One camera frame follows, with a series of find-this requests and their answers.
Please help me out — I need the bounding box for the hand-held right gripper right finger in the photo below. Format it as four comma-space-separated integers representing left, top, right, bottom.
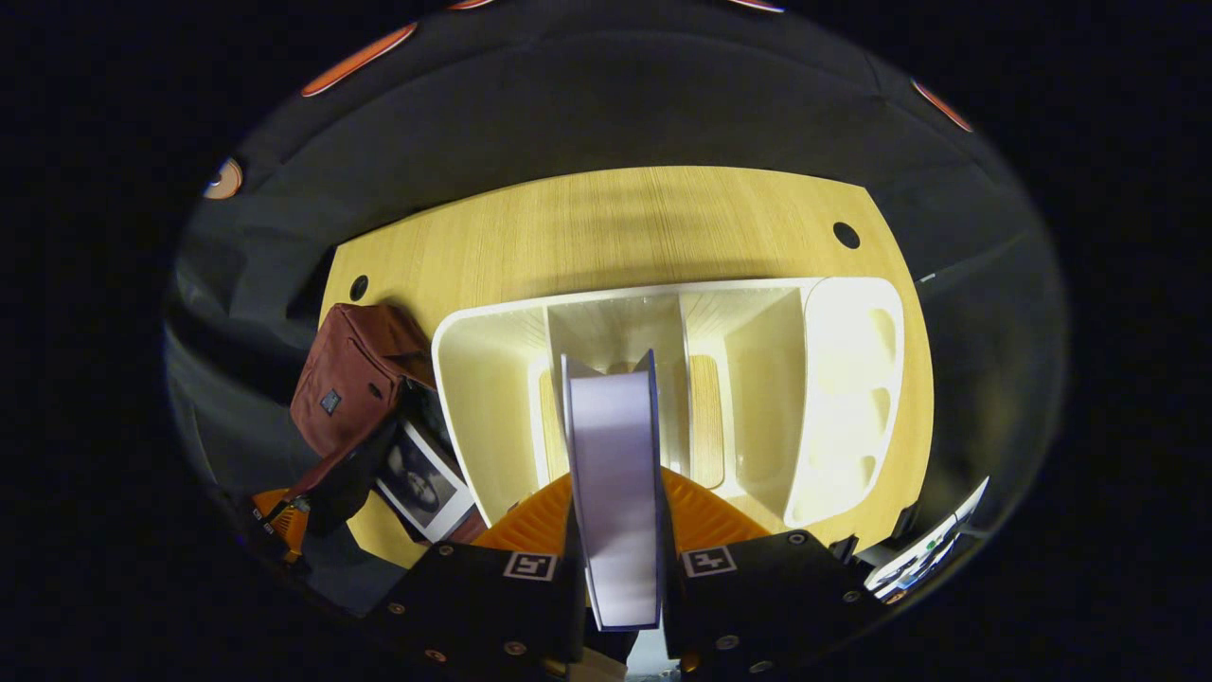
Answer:
661, 466, 891, 675

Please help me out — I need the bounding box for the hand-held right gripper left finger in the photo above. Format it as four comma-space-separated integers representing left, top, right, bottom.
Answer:
365, 471, 588, 678

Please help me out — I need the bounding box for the dark red schoolbag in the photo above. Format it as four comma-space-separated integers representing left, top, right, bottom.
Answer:
284, 301, 489, 546

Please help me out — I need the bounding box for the blue cover book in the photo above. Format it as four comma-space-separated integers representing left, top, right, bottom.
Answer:
561, 349, 668, 633

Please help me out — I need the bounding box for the white plastic bookshelf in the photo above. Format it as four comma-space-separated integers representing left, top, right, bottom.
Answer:
431, 275, 907, 531

